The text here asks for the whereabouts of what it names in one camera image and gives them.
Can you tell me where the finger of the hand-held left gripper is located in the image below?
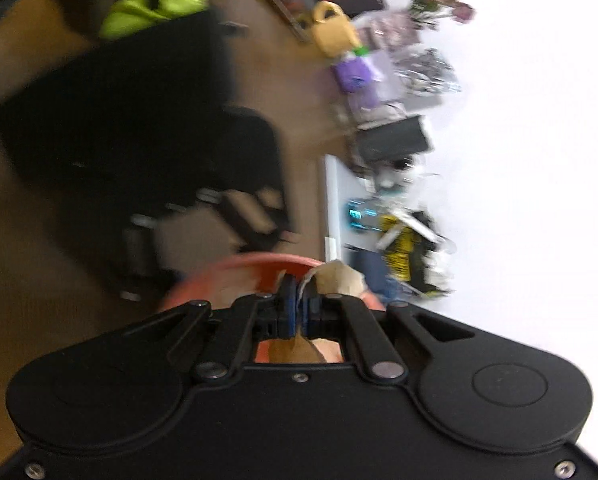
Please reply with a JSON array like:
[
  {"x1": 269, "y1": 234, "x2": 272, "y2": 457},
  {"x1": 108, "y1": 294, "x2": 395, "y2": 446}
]
[
  {"x1": 114, "y1": 212, "x2": 184, "y2": 303},
  {"x1": 166, "y1": 185, "x2": 302, "y2": 253}
]

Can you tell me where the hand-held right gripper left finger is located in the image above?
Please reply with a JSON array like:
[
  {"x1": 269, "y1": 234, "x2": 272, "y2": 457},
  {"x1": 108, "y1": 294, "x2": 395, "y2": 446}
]
[{"x1": 121, "y1": 274, "x2": 300, "y2": 380}]

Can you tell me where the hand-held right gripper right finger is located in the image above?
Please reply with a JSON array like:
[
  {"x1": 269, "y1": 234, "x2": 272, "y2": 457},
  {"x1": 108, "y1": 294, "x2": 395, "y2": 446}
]
[{"x1": 299, "y1": 279, "x2": 476, "y2": 382}]

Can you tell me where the brown paper towel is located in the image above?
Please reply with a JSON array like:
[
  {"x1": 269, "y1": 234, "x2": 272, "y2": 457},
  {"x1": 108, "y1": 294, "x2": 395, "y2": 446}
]
[{"x1": 269, "y1": 260, "x2": 368, "y2": 364}]

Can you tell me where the orange bowl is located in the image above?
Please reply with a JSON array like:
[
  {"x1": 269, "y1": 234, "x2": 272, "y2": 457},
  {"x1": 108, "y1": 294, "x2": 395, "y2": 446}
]
[{"x1": 159, "y1": 253, "x2": 387, "y2": 365}]

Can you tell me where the blue lit device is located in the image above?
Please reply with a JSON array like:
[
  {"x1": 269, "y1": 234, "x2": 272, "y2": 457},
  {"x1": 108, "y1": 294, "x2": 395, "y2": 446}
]
[{"x1": 346, "y1": 199, "x2": 382, "y2": 233}]

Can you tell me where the yellow and black packet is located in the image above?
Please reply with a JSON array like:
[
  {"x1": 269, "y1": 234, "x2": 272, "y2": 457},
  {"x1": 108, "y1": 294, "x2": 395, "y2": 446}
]
[{"x1": 376, "y1": 210, "x2": 454, "y2": 297}]

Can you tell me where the neon green cloth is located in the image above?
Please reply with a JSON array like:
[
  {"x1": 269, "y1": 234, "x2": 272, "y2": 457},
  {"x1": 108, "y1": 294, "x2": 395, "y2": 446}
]
[{"x1": 99, "y1": 0, "x2": 210, "y2": 41}]

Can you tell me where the black box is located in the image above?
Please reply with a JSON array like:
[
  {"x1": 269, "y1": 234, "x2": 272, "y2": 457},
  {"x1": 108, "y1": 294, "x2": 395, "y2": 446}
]
[{"x1": 355, "y1": 115, "x2": 436, "y2": 163}]

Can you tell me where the purple toy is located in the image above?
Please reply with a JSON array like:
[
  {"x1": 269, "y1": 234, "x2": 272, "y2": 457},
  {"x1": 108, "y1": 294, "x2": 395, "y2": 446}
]
[{"x1": 333, "y1": 49, "x2": 386, "y2": 95}]

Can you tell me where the wooden stick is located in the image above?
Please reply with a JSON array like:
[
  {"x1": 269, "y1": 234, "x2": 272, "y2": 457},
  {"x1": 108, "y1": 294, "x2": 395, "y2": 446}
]
[{"x1": 255, "y1": 0, "x2": 312, "y2": 43}]

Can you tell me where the silver foil packet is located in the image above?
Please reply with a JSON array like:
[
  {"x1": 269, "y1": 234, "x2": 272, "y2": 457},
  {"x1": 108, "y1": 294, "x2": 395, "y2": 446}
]
[{"x1": 394, "y1": 49, "x2": 464, "y2": 96}]

